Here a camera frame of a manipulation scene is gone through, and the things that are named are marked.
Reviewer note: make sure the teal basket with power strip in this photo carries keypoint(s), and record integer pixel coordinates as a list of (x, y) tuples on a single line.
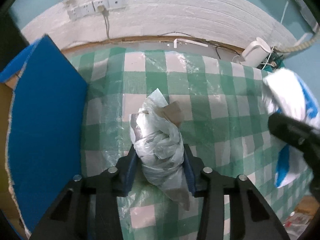
[(272, 62)]

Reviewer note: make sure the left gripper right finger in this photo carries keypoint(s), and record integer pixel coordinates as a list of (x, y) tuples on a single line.
[(251, 217)]

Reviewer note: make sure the white red plastic bag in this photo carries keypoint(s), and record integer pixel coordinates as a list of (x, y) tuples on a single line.
[(303, 213)]

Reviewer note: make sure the white blue plastic bag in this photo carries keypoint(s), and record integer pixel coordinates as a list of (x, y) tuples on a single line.
[(285, 92)]

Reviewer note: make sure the blue cardboard box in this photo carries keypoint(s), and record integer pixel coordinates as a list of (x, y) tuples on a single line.
[(43, 138)]

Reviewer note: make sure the clear plastic bag bundle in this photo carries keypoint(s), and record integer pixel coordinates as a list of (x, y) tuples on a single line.
[(155, 134)]

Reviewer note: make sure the green checkered tablecloth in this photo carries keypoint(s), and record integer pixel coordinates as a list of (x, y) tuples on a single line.
[(225, 123)]

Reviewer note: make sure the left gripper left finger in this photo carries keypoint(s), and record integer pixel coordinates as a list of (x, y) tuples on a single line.
[(68, 216)]

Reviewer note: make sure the white wall socket row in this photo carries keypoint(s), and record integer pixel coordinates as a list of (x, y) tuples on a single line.
[(94, 7)]

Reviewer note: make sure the white electric kettle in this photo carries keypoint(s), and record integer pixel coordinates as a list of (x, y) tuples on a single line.
[(255, 53)]

